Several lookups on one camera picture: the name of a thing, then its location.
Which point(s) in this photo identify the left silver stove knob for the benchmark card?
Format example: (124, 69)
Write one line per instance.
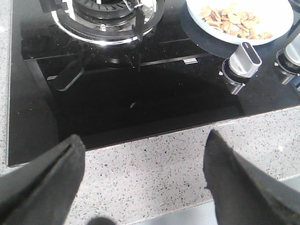
(242, 64)

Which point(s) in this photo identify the left burner black pan support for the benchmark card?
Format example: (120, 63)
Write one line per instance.
(105, 22)

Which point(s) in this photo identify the brown meat pieces pile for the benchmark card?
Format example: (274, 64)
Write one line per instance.
(237, 23)

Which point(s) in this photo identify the black glass gas cooktop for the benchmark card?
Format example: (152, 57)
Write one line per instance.
(171, 81)

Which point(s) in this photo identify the light blue plate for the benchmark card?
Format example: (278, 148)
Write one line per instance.
(276, 17)

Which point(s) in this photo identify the right silver stove knob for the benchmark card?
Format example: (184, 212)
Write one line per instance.
(288, 59)

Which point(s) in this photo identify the silver stove knob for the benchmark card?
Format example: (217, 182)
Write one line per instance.
(288, 59)
(242, 64)

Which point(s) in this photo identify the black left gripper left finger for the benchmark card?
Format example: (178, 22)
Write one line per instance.
(42, 191)

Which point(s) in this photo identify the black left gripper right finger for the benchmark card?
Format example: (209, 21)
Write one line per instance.
(244, 194)

